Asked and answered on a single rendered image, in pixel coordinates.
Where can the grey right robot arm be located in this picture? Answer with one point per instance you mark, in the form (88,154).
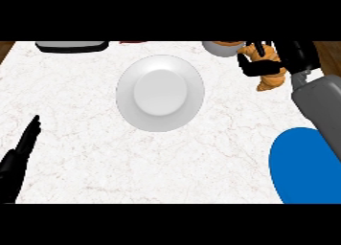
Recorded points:
(325,111)

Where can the blue plate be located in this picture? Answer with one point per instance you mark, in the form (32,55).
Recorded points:
(314,169)

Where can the grey bowl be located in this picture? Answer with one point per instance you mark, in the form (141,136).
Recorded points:
(222,49)

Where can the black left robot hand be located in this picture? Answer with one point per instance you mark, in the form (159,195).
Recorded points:
(13,166)

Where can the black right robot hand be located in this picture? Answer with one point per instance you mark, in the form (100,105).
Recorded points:
(296,57)

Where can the brown croissant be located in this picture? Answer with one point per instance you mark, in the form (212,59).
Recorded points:
(271,73)

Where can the white plate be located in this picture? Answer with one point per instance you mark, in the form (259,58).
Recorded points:
(160,93)

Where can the dark red flat object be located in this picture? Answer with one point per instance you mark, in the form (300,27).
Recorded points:
(132,41)

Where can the black and grey appliance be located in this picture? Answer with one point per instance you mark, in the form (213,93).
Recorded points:
(73,46)

